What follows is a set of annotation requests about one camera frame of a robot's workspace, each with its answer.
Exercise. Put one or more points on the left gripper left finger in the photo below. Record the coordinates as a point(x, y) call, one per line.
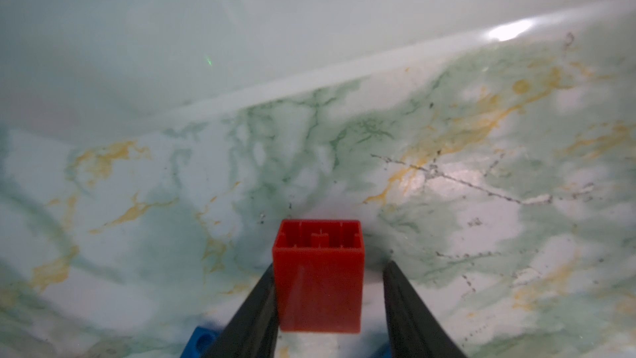
point(253, 330)

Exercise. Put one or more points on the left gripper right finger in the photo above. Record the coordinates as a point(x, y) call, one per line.
point(413, 330)

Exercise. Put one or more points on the small blue lego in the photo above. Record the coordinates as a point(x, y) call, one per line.
point(200, 340)

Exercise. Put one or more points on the small red square lego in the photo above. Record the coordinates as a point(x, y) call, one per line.
point(318, 270)

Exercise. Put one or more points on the left translucent white bin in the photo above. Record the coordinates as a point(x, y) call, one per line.
point(151, 148)

